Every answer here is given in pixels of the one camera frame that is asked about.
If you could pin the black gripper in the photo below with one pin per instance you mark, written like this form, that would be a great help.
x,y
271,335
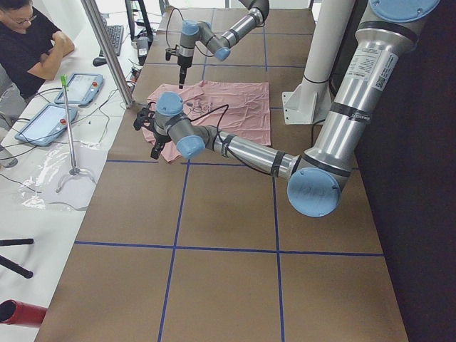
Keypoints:
x,y
159,137
183,64

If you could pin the pink Snoopy t-shirt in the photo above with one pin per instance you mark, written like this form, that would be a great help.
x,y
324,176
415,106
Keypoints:
x,y
238,108

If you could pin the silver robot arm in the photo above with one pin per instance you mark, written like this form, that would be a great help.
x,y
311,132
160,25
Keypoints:
x,y
220,46
316,178

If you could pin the black keyboard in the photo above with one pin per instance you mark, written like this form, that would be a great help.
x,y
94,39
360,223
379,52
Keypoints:
x,y
115,34

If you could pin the black computer mouse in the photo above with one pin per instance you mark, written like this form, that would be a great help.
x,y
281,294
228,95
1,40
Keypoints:
x,y
99,61

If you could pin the long reach grabber stick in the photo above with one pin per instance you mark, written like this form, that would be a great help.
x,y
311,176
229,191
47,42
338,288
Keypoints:
x,y
69,128

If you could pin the upper blue teach pendant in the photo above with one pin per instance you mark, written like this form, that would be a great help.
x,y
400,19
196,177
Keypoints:
x,y
82,88

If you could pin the blue teach pendant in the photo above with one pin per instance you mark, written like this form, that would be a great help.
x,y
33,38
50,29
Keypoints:
x,y
82,88
46,126

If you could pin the lower blue teach pendant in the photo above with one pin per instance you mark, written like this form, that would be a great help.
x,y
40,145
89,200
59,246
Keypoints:
x,y
46,126

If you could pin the clear plastic bag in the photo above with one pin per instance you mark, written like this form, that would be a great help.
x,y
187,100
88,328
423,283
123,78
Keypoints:
x,y
56,182

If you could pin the seated person in black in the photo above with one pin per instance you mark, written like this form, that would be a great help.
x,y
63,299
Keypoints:
x,y
32,46

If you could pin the red cylinder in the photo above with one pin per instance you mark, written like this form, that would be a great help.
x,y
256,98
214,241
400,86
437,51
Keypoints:
x,y
22,314

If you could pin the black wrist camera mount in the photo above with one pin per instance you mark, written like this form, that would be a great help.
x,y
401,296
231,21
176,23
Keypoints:
x,y
144,119
169,52

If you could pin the aluminium frame post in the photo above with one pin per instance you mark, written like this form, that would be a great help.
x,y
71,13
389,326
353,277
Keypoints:
x,y
91,10

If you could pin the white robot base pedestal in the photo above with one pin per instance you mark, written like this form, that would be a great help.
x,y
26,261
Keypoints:
x,y
311,100

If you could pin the black camera tripod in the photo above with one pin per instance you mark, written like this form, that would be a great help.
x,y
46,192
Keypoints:
x,y
14,260

